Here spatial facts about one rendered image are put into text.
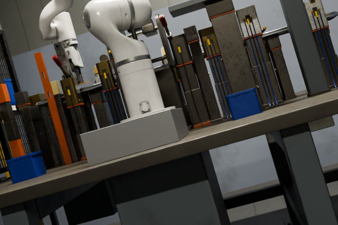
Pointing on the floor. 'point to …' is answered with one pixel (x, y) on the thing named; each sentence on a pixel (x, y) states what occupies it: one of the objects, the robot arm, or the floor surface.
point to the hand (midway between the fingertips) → (78, 79)
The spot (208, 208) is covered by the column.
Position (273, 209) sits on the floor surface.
